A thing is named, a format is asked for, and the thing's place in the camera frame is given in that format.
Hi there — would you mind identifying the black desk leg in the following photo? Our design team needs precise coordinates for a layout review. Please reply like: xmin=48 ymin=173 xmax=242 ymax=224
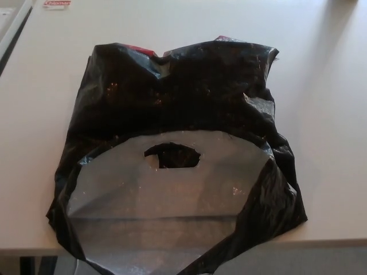
xmin=21 ymin=255 xmax=33 ymax=275

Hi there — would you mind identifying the white red printed sticker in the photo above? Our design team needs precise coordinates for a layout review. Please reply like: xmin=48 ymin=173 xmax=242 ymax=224
xmin=43 ymin=0 xmax=72 ymax=10

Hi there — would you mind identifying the thin white floor cable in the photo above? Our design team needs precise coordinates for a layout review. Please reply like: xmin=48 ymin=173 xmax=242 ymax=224
xmin=72 ymin=252 xmax=87 ymax=275

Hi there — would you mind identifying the black printed plastic shopping bag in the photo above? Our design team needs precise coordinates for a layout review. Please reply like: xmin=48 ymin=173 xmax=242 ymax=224
xmin=44 ymin=34 xmax=309 ymax=275

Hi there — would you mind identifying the white neighbouring desk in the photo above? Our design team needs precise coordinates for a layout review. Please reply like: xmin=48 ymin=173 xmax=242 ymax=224
xmin=0 ymin=0 xmax=33 ymax=61

